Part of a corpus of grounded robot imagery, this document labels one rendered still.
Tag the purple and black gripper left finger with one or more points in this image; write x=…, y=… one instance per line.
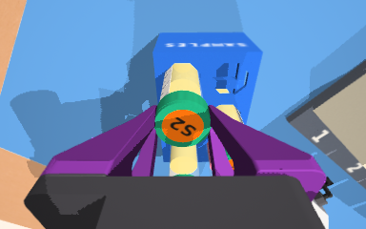
x=113, y=152

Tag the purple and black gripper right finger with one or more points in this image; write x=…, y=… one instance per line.
x=256, y=154

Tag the blue bench mat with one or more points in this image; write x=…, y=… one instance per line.
x=79, y=68

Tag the blue tube rack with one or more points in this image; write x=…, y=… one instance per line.
x=221, y=58

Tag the white box with done label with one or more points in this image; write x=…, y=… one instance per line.
x=320, y=200

